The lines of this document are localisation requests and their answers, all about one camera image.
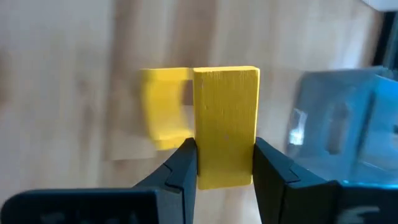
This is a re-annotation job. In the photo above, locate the black aluminium table frame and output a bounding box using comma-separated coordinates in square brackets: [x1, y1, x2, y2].
[371, 11, 398, 71]

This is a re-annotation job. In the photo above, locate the yellow rectangular wooden block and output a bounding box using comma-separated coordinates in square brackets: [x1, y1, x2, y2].
[192, 65, 261, 190]

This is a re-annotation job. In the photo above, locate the dark grey plastic bin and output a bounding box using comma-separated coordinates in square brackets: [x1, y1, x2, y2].
[284, 65, 398, 187]

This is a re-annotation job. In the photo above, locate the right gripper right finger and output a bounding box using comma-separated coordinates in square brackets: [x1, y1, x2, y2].
[252, 136, 398, 224]

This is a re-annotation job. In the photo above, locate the yellow wooden arch block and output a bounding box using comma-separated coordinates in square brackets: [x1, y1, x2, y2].
[138, 67, 195, 152]

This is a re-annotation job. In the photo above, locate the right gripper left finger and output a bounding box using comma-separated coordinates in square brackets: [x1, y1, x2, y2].
[0, 137, 199, 224]

